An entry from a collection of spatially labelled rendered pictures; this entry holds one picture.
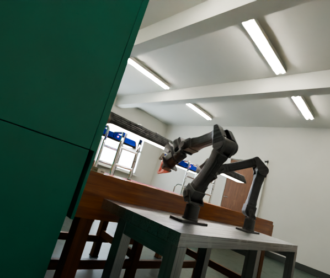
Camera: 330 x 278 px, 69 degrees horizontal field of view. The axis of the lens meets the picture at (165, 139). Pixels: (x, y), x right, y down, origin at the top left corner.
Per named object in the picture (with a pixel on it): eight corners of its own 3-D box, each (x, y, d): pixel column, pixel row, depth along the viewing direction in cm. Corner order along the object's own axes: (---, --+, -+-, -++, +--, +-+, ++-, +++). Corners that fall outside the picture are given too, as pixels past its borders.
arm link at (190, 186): (181, 193, 109) (219, 133, 101) (192, 197, 112) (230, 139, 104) (186, 202, 104) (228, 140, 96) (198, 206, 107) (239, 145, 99)
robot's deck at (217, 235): (297, 252, 149) (298, 245, 150) (177, 247, 68) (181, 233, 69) (186, 212, 213) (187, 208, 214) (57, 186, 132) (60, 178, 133)
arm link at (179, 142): (168, 142, 133) (180, 128, 126) (180, 147, 137) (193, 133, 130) (171, 158, 124) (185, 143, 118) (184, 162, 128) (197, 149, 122)
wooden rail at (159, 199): (269, 243, 205) (273, 222, 209) (69, 216, 90) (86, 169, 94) (256, 238, 214) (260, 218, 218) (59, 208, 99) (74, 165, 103)
